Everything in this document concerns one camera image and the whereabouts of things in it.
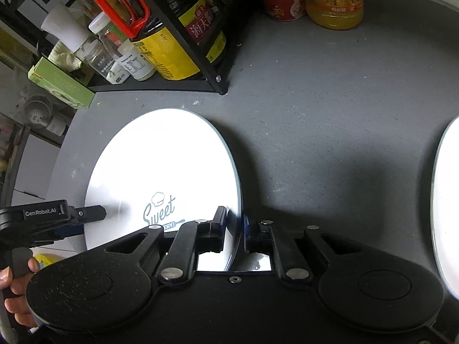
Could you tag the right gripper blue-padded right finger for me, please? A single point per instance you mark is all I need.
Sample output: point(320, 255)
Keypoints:
point(270, 238)

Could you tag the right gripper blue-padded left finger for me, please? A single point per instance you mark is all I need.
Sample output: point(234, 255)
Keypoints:
point(193, 238)

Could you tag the white Sweet bakery deep plate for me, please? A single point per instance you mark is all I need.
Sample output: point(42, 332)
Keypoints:
point(166, 167)

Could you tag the white Bakery small plate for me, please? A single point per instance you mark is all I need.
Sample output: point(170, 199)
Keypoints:
point(444, 207)

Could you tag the person's left hand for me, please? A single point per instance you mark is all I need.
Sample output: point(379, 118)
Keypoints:
point(17, 305)

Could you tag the green tissue box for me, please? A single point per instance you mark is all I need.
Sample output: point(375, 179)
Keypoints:
point(61, 85)

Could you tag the black metal spice rack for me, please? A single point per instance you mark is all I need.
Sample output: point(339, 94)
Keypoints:
point(185, 44)

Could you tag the small white cap jar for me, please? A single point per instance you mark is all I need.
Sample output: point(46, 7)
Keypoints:
point(134, 62)

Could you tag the clear spice shaker jar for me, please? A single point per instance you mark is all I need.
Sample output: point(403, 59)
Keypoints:
point(110, 38)

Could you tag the dark soy sauce bottle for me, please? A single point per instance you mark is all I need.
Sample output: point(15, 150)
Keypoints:
point(198, 19)

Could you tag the large cooking oil bottle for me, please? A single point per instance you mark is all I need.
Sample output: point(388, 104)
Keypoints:
point(149, 35)

